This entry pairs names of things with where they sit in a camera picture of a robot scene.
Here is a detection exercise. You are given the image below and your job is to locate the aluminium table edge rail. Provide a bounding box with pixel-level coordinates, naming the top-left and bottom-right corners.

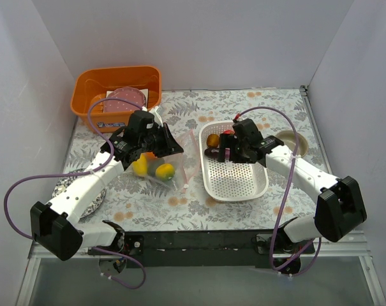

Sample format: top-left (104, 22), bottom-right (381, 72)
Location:
top-left (299, 84), bottom-right (386, 306)

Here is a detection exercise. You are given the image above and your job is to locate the orange tangerine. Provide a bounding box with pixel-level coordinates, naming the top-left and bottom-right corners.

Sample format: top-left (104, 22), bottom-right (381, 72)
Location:
top-left (144, 152), bottom-right (156, 159)

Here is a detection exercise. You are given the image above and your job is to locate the purple eggplant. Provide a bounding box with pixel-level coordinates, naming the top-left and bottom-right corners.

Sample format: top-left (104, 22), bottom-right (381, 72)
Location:
top-left (204, 147), bottom-right (219, 159)

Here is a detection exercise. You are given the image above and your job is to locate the floral patterned table mat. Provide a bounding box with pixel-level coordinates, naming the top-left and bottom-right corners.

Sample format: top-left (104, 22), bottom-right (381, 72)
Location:
top-left (82, 89), bottom-right (327, 231)

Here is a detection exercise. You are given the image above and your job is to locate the beige ceramic bowl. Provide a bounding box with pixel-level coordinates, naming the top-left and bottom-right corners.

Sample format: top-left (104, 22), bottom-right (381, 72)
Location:
top-left (276, 130), bottom-right (309, 157)

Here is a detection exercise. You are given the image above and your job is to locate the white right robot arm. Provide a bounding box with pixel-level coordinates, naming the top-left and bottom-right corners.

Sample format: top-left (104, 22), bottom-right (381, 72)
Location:
top-left (218, 119), bottom-right (367, 254)

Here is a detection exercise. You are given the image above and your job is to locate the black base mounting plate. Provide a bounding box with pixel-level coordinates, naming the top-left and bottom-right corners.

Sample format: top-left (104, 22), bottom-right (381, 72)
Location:
top-left (87, 229), bottom-right (318, 268)

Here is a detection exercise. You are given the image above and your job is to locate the clear zip top bag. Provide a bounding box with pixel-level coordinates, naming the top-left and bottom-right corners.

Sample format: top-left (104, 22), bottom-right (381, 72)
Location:
top-left (130, 129), bottom-right (200, 192)

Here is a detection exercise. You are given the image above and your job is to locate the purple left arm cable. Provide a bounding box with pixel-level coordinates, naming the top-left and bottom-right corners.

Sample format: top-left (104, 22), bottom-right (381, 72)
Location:
top-left (3, 98), bottom-right (146, 290)

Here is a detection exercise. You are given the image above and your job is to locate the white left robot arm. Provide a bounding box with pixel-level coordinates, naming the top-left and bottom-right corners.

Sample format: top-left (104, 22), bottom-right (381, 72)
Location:
top-left (30, 108), bottom-right (184, 261)

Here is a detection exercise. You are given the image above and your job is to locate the brown kiwi fruit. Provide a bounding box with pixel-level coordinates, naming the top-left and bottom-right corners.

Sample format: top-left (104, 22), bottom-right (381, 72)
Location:
top-left (206, 134), bottom-right (219, 148)

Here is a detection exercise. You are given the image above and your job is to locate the white perforated plastic basket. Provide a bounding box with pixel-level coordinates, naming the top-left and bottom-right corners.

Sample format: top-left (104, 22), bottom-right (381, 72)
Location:
top-left (198, 120), bottom-right (269, 202)

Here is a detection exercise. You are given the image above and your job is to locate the green lime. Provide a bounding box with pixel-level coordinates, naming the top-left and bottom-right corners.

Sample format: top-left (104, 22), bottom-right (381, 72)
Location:
top-left (155, 163), bottom-right (175, 182)

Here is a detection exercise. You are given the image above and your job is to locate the orange plastic tub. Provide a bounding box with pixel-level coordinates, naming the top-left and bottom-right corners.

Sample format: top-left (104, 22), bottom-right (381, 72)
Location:
top-left (71, 66), bottom-right (161, 133)

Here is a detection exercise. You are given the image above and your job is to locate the yellow mango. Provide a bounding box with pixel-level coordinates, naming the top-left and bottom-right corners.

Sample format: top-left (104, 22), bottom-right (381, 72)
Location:
top-left (131, 154), bottom-right (148, 177)

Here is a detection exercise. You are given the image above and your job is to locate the pink polka dot plate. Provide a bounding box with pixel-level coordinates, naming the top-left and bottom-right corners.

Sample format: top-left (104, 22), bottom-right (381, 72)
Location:
top-left (103, 87), bottom-right (147, 113)

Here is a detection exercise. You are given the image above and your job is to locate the blue floral plate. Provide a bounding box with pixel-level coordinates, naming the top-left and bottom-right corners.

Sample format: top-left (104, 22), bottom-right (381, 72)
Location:
top-left (49, 168), bottom-right (107, 223)

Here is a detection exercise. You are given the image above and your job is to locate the red apple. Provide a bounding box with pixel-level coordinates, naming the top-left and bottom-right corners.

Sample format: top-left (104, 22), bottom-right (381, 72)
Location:
top-left (222, 130), bottom-right (235, 136)

